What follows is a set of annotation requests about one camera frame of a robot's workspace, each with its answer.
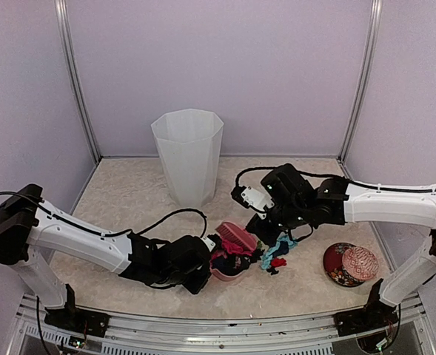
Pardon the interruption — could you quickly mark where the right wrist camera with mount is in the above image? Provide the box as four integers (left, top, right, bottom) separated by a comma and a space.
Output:
231, 186, 274, 214

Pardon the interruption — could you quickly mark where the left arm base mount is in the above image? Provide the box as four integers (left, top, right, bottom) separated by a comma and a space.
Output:
44, 284, 110, 338

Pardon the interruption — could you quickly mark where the pink patterned small bowl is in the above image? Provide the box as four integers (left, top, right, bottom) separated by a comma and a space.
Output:
342, 246, 379, 282

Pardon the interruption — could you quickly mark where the navy paper scrap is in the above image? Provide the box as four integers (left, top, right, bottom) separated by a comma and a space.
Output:
212, 257, 233, 274

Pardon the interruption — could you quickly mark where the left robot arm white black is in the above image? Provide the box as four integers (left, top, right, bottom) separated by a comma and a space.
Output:
0, 184, 216, 329

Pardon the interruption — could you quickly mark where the small red paper scrap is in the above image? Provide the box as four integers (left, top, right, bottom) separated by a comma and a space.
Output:
270, 257, 287, 268

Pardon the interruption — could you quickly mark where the small black paper scrap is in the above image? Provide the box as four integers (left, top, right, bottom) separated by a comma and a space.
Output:
266, 267, 279, 276

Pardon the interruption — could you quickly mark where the pink plastic dustpan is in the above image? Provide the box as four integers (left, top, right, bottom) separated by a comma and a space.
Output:
210, 251, 250, 282

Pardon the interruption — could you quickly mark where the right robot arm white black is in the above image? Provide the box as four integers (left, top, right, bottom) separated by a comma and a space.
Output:
231, 163, 436, 328

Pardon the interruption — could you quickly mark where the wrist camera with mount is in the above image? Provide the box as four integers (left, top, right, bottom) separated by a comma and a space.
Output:
201, 234, 221, 253
231, 186, 274, 214

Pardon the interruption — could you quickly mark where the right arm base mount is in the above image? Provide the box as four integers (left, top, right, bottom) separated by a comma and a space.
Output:
333, 279, 400, 337

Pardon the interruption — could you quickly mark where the front aluminium rail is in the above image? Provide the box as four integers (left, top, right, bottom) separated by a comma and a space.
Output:
16, 306, 432, 355

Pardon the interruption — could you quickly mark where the right aluminium frame post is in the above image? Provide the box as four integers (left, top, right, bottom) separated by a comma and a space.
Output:
338, 0, 383, 165

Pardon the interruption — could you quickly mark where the translucent white waste bin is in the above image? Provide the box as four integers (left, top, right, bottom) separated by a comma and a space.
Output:
151, 109, 224, 208

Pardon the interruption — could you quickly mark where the pink plastic hand brush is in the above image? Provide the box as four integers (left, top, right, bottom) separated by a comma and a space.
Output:
215, 221, 257, 256

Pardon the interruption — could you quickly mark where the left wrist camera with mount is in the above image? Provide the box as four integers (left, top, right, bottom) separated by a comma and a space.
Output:
201, 234, 221, 253

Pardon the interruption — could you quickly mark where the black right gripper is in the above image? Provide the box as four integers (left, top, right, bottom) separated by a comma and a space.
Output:
246, 202, 309, 246

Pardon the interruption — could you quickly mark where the dark red patterned round dish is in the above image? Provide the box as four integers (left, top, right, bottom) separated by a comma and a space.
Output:
323, 243, 364, 288

